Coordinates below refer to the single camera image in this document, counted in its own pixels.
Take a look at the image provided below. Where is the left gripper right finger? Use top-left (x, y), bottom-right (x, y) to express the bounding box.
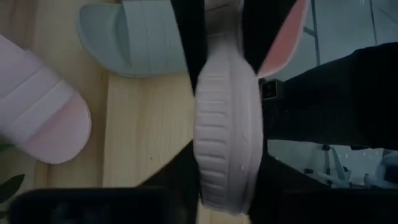
top-left (248, 146), bottom-right (327, 224)

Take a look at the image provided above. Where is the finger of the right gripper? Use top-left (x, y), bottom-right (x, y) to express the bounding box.
top-left (242, 0), bottom-right (296, 75)
top-left (170, 0), bottom-right (208, 96)

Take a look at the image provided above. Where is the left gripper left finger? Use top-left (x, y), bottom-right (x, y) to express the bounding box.
top-left (138, 140), bottom-right (201, 224)

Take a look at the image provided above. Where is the gray rubber slide sandal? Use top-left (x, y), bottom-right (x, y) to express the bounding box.
top-left (76, 0), bottom-right (193, 78)

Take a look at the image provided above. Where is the pink rubber slide sandal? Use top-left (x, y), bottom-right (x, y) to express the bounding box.
top-left (192, 0), bottom-right (310, 216)
top-left (0, 34), bottom-right (93, 165)

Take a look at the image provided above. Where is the gray chair base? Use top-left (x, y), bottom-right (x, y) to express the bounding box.
top-left (303, 144), bottom-right (354, 189)

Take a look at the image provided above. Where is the green artificial plant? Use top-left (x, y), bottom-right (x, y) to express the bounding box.
top-left (0, 141), bottom-right (26, 219)

